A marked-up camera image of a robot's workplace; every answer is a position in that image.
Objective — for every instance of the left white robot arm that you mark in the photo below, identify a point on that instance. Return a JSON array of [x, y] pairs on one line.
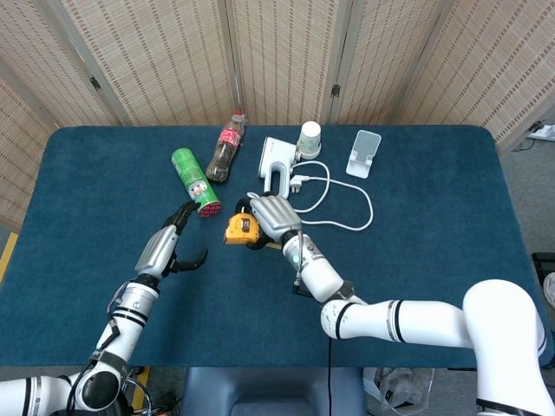
[[130, 320]]

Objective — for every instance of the blue tablecloth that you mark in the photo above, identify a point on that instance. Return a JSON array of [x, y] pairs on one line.
[[412, 242]]

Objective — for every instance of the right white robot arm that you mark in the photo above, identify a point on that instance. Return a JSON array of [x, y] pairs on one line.
[[433, 320]]

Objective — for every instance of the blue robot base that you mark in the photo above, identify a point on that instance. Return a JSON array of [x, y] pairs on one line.
[[269, 390]]

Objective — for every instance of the white cup with lid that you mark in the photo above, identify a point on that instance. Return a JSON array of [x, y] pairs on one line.
[[310, 136]]

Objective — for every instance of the woven folding screen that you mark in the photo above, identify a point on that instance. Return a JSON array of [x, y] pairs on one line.
[[173, 65]]

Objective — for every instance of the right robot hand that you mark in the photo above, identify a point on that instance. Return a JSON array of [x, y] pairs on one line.
[[277, 216]]

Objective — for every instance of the white power strip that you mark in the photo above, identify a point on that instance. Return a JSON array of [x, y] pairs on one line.
[[544, 131]]

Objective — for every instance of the cola plastic bottle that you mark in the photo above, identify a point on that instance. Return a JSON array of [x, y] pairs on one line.
[[221, 160]]

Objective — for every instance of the white phone stand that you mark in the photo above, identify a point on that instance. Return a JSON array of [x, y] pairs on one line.
[[366, 145]]

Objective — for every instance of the yellow tape measure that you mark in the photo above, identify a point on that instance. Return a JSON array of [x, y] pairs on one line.
[[240, 227]]

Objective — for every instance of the white handheld appliance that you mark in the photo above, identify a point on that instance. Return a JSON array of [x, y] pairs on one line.
[[273, 156]]

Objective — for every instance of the clear plastic bag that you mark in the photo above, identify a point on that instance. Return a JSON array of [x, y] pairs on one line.
[[399, 388]]

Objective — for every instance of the green chip can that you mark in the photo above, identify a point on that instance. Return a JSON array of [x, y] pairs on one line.
[[191, 177]]

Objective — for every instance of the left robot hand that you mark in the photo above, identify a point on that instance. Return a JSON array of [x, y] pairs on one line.
[[156, 255]]

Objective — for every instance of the black box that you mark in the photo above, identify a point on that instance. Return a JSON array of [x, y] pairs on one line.
[[543, 268]]

